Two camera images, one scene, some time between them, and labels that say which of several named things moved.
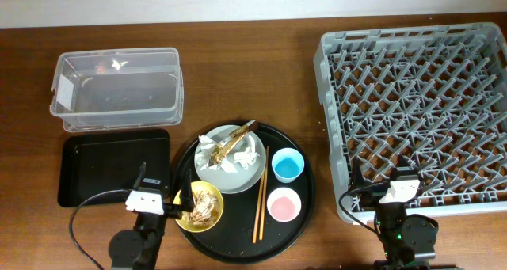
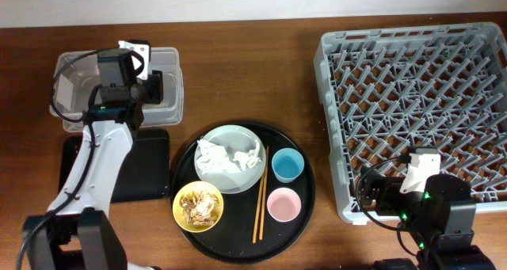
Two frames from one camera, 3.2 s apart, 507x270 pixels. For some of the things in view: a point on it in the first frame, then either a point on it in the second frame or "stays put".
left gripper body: x=172 y=211 → x=152 y=87
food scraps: x=205 y=208 stays put
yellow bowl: x=208 y=206 stays put
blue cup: x=287 y=164 stays put
